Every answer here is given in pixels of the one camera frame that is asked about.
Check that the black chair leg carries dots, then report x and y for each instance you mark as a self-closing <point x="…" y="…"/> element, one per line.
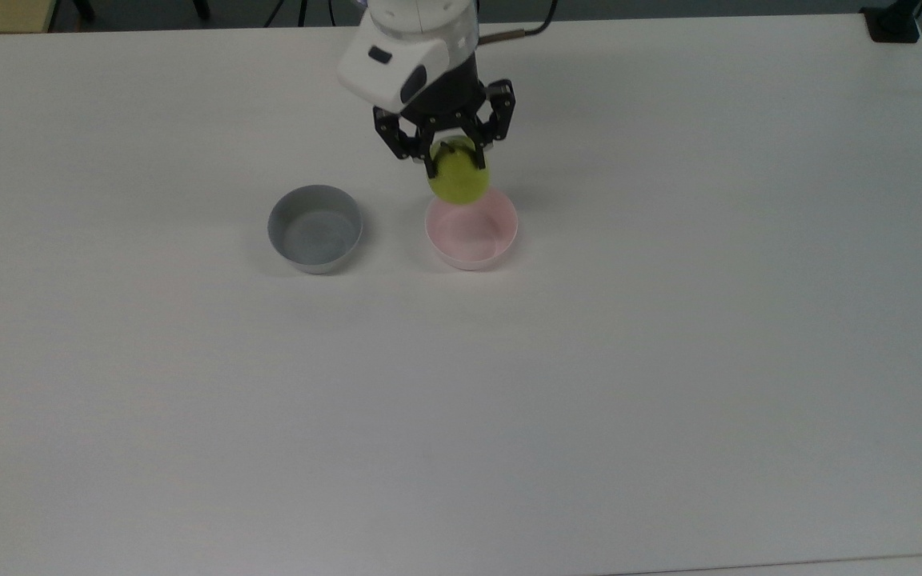
<point x="83" y="10"/>
<point x="200" y="10"/>

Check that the black table corner clamp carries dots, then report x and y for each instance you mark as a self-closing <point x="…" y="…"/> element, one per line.
<point x="889" y="28"/>

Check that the green pear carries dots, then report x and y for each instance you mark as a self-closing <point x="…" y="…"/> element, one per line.
<point x="461" y="184"/>

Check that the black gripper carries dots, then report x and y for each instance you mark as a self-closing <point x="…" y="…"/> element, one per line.
<point x="445" y="100"/>

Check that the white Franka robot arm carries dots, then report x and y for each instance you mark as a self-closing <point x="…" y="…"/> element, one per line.
<point x="397" y="48"/>

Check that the grey plastic bowl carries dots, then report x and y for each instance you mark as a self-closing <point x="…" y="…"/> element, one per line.
<point x="313" y="232"/>

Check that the pink plastic bowl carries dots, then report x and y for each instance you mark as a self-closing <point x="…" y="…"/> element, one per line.
<point x="477" y="240"/>

